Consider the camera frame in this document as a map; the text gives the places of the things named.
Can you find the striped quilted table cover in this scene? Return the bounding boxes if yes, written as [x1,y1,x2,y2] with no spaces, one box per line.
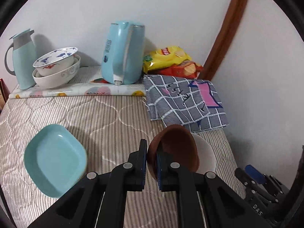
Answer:
[1,94,245,227]

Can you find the red chips bag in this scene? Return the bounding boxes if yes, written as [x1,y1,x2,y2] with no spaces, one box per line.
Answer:
[148,61,203,79]

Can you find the grey checkered folded cloth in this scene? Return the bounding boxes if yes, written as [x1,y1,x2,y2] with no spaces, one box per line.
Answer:
[143,75,229,133]

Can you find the large white ceramic bowl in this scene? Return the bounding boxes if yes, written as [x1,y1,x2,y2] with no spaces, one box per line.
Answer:
[192,133,216,174]

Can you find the rolled floral plastic sheet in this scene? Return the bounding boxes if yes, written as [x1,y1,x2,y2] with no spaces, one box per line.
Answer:
[9,82,146,99]

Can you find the brown cardboard boxes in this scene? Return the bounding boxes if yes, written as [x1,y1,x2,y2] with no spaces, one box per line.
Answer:
[0,78,8,111]

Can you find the brown wooden door frame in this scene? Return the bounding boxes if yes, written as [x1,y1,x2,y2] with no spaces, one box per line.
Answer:
[199,0,248,80]

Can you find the brown clay saucer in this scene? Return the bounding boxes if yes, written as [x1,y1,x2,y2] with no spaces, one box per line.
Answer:
[147,125,200,179]

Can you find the white bowl with grey swirls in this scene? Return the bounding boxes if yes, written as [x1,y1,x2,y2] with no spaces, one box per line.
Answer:
[32,55,81,89]

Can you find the light blue electric kettle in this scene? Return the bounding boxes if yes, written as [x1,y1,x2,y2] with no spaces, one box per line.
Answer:
[101,21,145,86]

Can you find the yellow chips bag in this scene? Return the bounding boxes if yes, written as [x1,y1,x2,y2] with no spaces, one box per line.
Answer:
[143,46,192,73]

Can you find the light blue thermos jug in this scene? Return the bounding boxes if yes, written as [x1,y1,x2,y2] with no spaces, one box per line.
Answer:
[4,28,37,90]

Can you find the white bowl with blue pattern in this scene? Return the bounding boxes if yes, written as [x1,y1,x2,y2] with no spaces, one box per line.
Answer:
[32,47,78,76]

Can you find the light blue square plate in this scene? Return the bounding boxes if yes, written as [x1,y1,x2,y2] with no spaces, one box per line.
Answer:
[24,124,87,198]

